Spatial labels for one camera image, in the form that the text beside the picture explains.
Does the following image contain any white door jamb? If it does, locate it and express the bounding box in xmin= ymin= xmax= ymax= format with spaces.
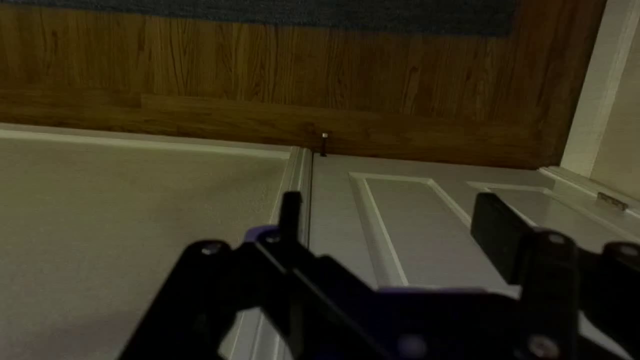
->
xmin=559 ymin=0 xmax=640 ymax=178

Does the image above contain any metal door hinge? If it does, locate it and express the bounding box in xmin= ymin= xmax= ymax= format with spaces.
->
xmin=595 ymin=189 xmax=630 ymax=212

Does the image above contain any white panelled door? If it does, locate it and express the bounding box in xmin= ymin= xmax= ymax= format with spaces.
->
xmin=307 ymin=151 xmax=640 ymax=360

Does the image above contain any white baseboard strip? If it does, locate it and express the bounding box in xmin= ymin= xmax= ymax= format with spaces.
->
xmin=0 ymin=122 xmax=298 ymax=162

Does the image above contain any white door casing strip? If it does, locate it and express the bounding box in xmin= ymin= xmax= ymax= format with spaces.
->
xmin=217 ymin=145 xmax=315 ymax=360

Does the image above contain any grey carpet rug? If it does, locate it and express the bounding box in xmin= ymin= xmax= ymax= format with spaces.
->
xmin=0 ymin=0 xmax=520 ymax=40

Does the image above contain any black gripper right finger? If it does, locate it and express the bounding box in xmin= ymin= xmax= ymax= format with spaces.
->
xmin=470 ymin=191 xmax=640 ymax=360

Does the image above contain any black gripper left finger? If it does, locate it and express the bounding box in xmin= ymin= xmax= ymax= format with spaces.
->
xmin=117 ymin=189 xmax=381 ymax=360

